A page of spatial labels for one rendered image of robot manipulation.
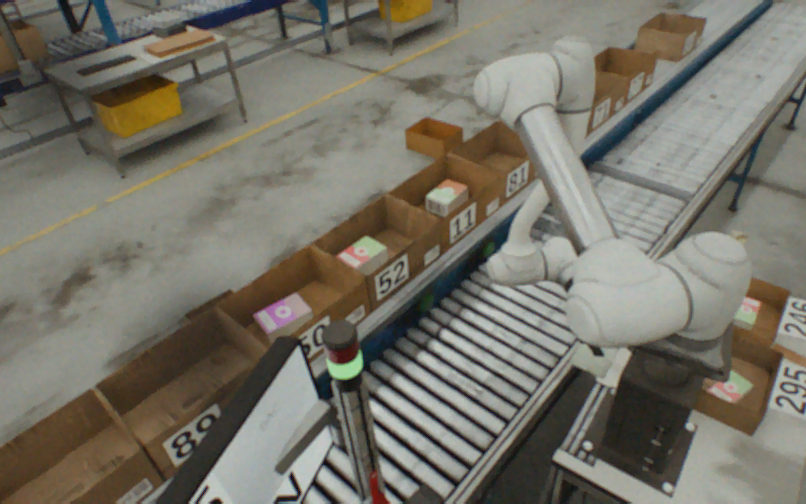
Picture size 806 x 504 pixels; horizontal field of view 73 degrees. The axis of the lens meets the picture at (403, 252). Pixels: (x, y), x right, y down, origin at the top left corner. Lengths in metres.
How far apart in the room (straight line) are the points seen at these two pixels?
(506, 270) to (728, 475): 0.82
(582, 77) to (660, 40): 2.50
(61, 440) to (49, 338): 1.97
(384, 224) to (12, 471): 1.42
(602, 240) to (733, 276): 0.26
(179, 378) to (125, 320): 1.75
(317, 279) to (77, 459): 0.91
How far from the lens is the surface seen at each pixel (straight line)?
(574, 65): 1.48
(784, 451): 1.96
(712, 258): 1.26
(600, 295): 1.15
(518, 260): 1.63
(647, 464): 1.74
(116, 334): 3.54
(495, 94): 1.38
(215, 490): 0.87
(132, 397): 1.84
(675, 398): 1.51
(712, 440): 1.89
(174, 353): 1.83
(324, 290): 1.99
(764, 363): 2.11
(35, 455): 1.83
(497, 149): 2.75
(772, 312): 2.33
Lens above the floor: 2.23
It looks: 39 degrees down
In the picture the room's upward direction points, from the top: 5 degrees counter-clockwise
